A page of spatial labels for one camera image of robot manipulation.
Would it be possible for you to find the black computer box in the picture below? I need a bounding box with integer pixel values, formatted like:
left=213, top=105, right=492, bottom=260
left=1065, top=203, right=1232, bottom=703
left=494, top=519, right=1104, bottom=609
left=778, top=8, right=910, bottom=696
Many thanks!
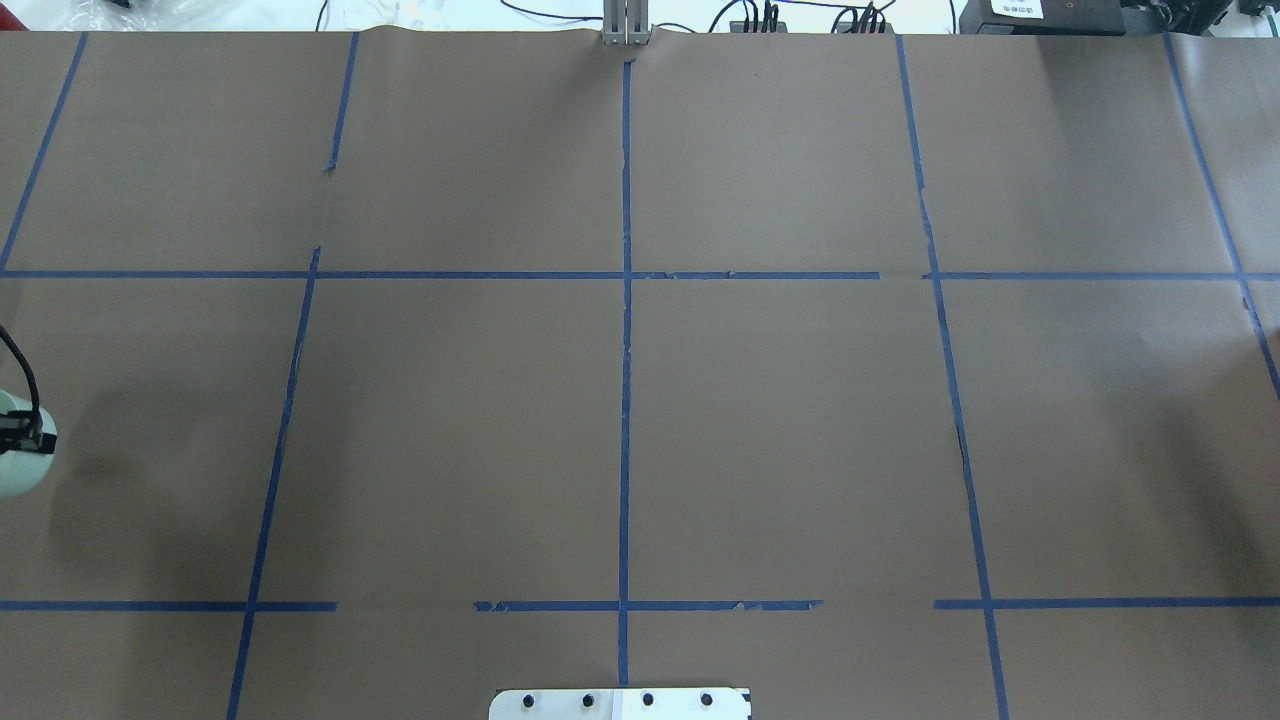
left=957, top=1, right=1157, bottom=36

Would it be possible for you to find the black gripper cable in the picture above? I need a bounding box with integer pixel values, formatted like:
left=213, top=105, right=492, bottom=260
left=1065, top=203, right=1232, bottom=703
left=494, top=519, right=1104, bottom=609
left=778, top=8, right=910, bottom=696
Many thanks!
left=0, top=325, right=44, bottom=416

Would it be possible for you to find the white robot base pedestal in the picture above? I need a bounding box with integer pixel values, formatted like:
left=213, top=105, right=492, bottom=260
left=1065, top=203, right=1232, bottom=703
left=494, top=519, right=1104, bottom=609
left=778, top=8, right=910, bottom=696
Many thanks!
left=488, top=687, right=753, bottom=719

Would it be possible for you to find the aluminium frame post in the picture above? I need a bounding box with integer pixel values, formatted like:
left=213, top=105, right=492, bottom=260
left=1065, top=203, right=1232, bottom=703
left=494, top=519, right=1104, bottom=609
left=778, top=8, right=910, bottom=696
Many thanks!
left=602, top=0, right=653, bottom=47

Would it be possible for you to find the mint green bowl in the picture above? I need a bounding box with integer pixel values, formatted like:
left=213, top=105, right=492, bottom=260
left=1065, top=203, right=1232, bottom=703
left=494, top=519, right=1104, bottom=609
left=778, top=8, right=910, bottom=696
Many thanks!
left=1, top=389, right=59, bottom=498

